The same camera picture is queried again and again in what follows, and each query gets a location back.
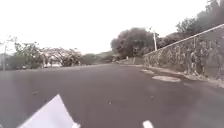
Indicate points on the row of trees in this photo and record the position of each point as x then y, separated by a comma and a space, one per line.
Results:
30, 56

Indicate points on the robot's own part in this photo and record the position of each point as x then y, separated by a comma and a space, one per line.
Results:
148, 124
76, 125

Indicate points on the large dark tree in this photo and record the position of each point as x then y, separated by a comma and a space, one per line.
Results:
133, 41

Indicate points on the rough stone wall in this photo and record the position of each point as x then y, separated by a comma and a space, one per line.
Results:
186, 55

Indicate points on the grey asphalt road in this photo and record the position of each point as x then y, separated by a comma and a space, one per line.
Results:
110, 86

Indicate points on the trees above stone wall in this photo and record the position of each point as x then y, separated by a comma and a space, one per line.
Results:
203, 20

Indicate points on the low wall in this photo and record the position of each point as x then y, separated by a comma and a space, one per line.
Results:
130, 61

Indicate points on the round pale manhole cover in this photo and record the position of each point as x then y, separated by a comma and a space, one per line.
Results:
166, 78

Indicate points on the pale kerb strip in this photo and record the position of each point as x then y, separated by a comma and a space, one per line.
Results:
196, 78

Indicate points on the pale pole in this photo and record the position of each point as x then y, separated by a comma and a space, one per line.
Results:
154, 41

